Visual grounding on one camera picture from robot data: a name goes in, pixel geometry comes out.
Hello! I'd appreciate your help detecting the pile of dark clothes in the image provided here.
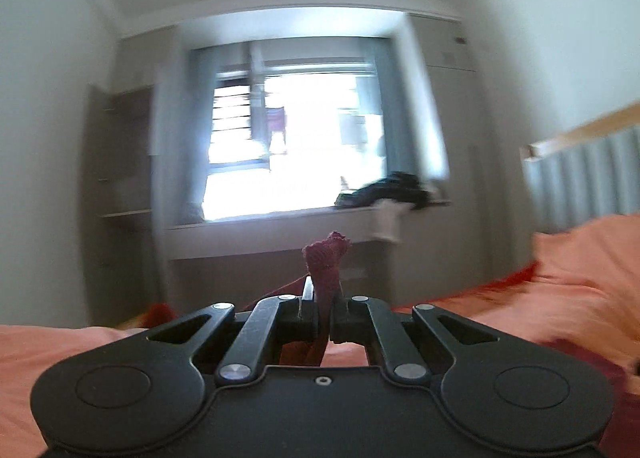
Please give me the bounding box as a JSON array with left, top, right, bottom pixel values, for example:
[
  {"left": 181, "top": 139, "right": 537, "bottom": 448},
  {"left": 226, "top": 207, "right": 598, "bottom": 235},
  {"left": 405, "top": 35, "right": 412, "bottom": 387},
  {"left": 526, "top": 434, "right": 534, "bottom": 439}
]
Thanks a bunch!
[{"left": 335, "top": 172, "right": 451, "bottom": 211}]

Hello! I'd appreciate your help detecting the window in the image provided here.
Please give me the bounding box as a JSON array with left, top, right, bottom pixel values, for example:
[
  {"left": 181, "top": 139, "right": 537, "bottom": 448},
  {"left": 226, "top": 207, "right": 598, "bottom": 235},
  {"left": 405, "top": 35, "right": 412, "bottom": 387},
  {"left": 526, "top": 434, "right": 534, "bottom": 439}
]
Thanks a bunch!
[{"left": 202, "top": 40, "right": 388, "bottom": 221}]

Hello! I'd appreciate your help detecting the grey curtain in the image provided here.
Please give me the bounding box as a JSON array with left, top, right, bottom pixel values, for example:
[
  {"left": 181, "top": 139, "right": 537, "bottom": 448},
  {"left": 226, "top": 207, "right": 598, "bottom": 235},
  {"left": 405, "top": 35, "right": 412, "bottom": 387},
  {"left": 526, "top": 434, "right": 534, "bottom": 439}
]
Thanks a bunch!
[
  {"left": 150, "top": 28, "right": 216, "bottom": 233},
  {"left": 372, "top": 18, "right": 451, "bottom": 183}
]

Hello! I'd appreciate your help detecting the grey window bench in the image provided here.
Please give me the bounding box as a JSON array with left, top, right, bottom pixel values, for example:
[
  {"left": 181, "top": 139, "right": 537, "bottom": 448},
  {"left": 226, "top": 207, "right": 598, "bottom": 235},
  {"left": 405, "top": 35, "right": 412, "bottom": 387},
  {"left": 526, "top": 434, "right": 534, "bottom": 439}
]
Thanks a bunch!
[{"left": 165, "top": 203, "right": 401, "bottom": 311}]

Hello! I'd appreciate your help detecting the grey shelf unit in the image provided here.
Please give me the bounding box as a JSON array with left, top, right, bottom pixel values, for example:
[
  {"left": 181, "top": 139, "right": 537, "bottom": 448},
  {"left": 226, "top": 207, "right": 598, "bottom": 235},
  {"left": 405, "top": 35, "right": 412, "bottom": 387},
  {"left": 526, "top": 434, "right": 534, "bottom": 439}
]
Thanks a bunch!
[{"left": 82, "top": 85, "right": 166, "bottom": 326}]

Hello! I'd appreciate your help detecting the red bed sheet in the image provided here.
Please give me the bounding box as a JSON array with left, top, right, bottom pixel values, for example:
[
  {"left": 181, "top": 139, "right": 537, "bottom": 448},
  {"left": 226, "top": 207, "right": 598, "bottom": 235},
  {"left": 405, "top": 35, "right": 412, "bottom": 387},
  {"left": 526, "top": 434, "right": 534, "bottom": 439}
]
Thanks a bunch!
[{"left": 395, "top": 262, "right": 542, "bottom": 313}]

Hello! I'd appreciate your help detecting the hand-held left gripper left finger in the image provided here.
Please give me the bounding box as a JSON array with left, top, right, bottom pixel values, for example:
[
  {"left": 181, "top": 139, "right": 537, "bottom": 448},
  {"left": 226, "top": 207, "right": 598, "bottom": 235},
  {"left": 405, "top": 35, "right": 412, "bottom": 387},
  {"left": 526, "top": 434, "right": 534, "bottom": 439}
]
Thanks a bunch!
[{"left": 145, "top": 278, "right": 323, "bottom": 386}]

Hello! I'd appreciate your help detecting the grey padded wooden headboard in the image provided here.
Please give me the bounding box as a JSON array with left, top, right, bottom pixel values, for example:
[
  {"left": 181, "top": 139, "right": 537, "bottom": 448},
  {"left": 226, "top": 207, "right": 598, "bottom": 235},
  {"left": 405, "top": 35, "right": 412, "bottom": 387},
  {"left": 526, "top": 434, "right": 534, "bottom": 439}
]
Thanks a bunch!
[{"left": 520, "top": 105, "right": 640, "bottom": 233}]

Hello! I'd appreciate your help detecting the grey wardrobe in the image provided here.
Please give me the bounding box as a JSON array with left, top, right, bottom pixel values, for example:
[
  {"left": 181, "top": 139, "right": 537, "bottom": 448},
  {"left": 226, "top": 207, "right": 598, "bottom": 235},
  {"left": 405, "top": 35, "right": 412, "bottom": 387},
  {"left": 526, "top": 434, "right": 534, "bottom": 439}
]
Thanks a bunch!
[{"left": 410, "top": 12, "right": 501, "bottom": 301}]

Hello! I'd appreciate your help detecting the white cloth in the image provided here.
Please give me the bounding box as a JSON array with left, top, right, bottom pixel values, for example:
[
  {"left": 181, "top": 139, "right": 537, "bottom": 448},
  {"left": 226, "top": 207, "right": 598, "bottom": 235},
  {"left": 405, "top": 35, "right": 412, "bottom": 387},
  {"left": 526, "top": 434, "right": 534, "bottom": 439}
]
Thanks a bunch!
[{"left": 372, "top": 198, "right": 416, "bottom": 243}]

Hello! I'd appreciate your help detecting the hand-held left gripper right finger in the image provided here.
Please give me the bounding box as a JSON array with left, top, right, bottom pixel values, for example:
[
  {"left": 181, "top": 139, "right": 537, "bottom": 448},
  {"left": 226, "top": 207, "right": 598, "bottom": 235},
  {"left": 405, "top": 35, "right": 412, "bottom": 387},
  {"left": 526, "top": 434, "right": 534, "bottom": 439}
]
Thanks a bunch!
[{"left": 327, "top": 288, "right": 501, "bottom": 386}]

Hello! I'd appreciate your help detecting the orange duvet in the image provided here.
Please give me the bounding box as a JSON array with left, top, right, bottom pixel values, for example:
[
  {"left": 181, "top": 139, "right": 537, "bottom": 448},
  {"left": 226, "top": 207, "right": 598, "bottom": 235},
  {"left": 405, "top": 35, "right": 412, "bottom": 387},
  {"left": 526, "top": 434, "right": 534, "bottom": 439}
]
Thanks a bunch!
[{"left": 0, "top": 213, "right": 640, "bottom": 458}]

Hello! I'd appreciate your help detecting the maroon knit garment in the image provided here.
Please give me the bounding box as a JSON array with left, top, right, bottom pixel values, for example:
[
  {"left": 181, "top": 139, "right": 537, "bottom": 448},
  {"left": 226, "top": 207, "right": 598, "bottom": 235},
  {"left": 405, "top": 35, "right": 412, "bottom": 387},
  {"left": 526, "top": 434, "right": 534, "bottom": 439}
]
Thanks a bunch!
[{"left": 240, "top": 232, "right": 351, "bottom": 369}]

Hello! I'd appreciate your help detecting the red cloth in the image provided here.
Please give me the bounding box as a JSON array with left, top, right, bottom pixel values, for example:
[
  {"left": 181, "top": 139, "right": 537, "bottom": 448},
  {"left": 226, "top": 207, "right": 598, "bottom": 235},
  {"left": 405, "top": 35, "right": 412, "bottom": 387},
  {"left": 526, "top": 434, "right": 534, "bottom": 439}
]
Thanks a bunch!
[{"left": 145, "top": 303, "right": 177, "bottom": 327}]

